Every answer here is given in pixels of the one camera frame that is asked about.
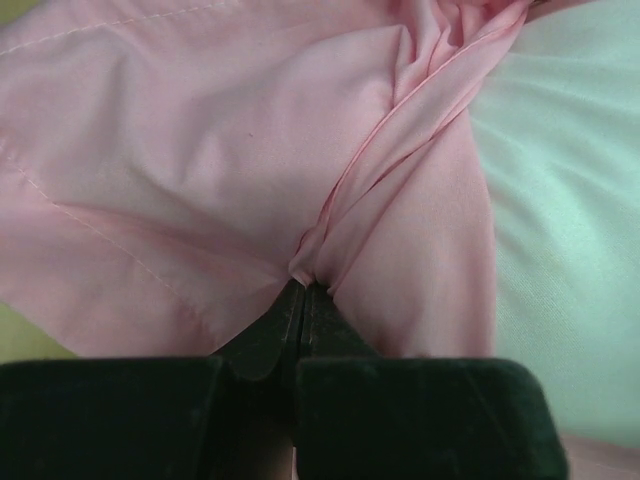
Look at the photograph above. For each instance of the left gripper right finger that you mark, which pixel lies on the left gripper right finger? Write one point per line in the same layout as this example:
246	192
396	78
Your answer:
342	405

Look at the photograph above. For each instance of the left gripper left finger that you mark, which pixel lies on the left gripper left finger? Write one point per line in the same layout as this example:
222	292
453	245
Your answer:
254	439

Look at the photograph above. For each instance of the plain pink pillow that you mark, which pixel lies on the plain pink pillow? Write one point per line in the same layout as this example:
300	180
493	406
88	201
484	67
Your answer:
168	166

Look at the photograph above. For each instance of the white pillow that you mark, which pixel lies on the white pillow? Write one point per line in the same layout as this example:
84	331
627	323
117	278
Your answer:
557	129

